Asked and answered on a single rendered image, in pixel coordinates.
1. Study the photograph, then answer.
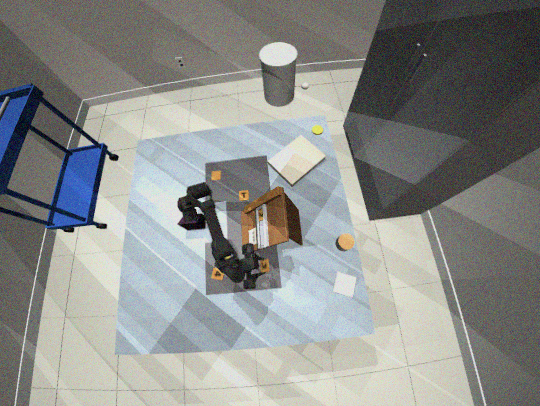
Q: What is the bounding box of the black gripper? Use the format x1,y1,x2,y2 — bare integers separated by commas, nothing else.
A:
235,243,266,289

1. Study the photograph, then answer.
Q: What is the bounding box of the brown board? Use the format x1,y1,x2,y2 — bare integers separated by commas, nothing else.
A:
241,186,303,251

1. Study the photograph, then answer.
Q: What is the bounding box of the beige rectangular block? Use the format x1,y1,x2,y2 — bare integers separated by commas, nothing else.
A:
268,135,326,187

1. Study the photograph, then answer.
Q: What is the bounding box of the grey cylindrical container with tan lid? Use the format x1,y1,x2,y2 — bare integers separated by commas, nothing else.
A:
335,233,354,251

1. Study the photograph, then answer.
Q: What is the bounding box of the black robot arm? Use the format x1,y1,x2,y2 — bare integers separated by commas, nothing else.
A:
178,182,259,284

